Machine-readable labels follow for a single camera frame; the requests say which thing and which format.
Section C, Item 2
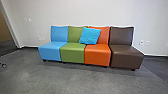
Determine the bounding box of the brown wooden door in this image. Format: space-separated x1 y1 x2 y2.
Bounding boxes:
0 8 16 43

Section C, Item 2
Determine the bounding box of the blue cushion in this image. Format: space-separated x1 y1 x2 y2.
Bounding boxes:
78 26 102 45

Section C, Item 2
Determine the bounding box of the orange sofa seat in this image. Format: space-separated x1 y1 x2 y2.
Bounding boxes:
83 26 112 68

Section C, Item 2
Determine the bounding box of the blue sofa seat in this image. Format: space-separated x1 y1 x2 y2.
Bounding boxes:
37 25 70 63

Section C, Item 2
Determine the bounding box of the brown sofa seat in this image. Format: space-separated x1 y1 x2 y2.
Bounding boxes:
108 26 145 71

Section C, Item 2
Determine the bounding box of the white wall outlet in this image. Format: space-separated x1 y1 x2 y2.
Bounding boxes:
36 35 46 41
138 40 144 46

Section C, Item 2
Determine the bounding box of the white wall switch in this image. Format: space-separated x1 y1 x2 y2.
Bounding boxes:
23 17 33 23

